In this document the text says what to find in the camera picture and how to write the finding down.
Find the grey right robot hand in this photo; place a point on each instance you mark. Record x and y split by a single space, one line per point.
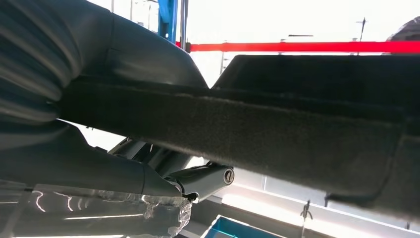
82 164

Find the blue metal shelf rack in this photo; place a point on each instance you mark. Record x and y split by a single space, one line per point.
167 19

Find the blue plastic crate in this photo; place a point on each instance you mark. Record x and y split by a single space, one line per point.
236 230

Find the chrome stanchion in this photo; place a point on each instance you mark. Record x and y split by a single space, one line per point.
183 19

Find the red barrier belt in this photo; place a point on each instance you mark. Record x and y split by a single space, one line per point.
295 47

